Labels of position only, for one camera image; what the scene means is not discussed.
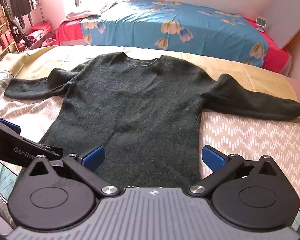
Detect light crumpled bedding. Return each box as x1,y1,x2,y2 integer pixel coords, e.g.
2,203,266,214
64,2,118,22

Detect hanging dark clothes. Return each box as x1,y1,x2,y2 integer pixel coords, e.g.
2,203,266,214
0,0,42,30

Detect wooden shelf rack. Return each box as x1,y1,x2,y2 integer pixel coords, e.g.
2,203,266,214
0,5,18,64

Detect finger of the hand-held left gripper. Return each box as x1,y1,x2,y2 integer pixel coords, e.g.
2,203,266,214
0,115,22,137

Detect red bags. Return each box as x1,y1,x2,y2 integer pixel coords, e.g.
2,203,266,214
27,22,57,47

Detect blue floral bedsheet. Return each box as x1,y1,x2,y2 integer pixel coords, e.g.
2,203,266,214
80,0,269,68

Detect grey board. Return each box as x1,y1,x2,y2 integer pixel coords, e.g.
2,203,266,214
267,0,300,50

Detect dark green sweater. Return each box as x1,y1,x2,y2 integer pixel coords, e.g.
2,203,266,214
4,51,300,189

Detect beige patterned quilt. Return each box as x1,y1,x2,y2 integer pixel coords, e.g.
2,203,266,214
0,45,300,233

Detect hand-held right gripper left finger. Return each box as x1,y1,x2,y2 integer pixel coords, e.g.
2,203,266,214
27,145,121,197

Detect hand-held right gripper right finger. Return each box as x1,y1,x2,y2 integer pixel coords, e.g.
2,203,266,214
187,145,282,196

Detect small white clock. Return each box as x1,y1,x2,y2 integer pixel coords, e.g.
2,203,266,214
255,16,266,32

